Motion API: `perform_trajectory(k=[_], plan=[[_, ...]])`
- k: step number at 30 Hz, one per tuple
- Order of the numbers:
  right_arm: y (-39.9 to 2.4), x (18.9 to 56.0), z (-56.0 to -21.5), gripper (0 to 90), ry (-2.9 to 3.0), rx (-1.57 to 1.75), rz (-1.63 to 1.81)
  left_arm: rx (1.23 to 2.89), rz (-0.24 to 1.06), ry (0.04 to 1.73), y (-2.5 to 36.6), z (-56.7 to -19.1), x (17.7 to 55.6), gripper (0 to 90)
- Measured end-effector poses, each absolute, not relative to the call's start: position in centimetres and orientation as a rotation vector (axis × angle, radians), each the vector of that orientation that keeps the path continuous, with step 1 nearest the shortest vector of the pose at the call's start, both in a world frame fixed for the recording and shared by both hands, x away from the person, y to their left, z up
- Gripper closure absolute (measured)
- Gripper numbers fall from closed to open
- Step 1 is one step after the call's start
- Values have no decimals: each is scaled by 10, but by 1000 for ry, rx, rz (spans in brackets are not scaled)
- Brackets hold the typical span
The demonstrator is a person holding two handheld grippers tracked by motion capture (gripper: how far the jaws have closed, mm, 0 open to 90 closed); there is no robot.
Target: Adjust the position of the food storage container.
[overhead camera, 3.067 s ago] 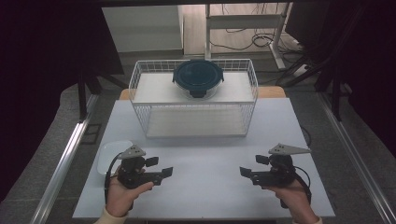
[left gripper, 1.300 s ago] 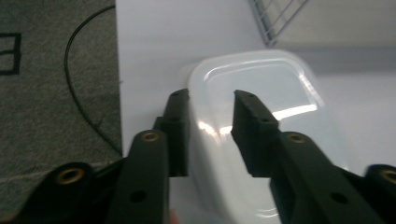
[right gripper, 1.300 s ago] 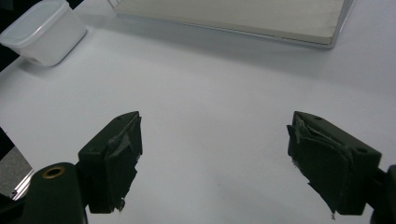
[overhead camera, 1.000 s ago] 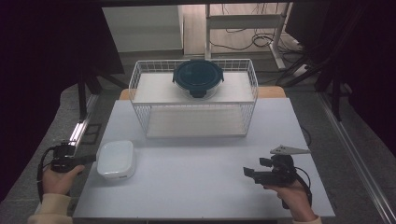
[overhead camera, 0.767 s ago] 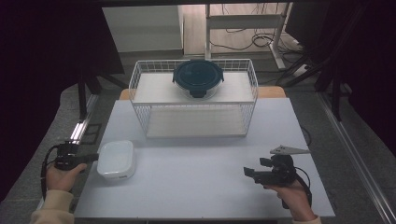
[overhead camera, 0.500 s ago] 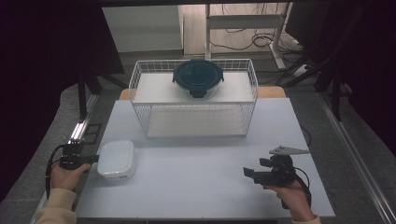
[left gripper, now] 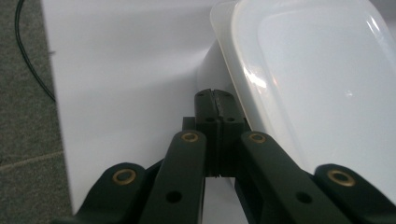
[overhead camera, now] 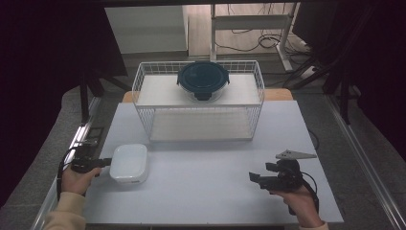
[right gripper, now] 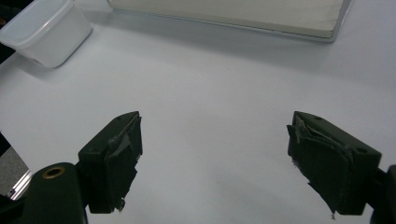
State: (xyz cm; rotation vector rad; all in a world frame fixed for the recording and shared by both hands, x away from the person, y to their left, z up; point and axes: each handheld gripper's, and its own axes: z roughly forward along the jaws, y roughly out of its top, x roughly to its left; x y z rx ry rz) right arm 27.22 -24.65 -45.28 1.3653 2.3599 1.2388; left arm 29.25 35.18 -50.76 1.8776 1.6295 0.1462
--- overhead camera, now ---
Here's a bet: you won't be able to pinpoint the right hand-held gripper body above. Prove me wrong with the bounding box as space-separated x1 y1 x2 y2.
259 149 318 194

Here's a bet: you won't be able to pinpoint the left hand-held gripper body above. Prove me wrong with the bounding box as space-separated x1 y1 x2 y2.
70 156 99 175

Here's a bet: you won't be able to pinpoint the white rectangular lidded container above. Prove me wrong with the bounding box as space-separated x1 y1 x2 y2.
109 143 149 186

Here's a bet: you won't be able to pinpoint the white wire shelf rack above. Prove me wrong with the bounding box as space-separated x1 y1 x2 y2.
131 60 266 143

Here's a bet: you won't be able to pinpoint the round glass container blue lid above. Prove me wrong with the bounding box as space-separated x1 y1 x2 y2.
176 60 231 104

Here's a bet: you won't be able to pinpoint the person's left hand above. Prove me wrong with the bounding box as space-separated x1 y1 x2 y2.
60 166 103 196

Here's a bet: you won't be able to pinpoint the person's right hand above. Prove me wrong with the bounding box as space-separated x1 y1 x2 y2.
269 184 325 229

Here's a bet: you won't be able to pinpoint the small black device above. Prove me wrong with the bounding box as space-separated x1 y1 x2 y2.
85 126 105 143

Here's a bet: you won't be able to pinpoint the white table cover sheet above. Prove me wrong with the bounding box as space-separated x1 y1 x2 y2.
83 100 345 224

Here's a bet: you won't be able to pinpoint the black metal stand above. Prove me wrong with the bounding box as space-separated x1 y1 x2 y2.
79 68 132 124
286 57 352 126

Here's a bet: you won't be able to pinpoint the black curtain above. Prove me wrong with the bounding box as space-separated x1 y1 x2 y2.
293 0 406 161
0 0 128 209

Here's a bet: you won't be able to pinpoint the white cabinet panel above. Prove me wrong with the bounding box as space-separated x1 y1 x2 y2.
104 5 190 56

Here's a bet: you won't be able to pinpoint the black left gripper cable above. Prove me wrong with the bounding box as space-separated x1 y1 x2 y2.
56 147 79 201

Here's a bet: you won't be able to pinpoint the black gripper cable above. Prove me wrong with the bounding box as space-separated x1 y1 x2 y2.
56 147 79 201
288 172 321 217

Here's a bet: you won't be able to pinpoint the silver metal rail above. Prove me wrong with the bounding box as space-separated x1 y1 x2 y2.
325 95 406 230
30 95 103 230

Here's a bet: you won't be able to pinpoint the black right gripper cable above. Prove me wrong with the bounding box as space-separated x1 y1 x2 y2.
288 172 321 217

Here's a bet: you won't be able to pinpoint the thin black cable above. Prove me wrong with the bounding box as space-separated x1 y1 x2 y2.
306 128 321 151

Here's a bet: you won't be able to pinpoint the black floor cables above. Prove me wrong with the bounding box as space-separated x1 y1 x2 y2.
214 30 307 54

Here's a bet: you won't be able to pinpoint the white desk frame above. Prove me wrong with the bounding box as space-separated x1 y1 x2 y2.
209 3 300 72

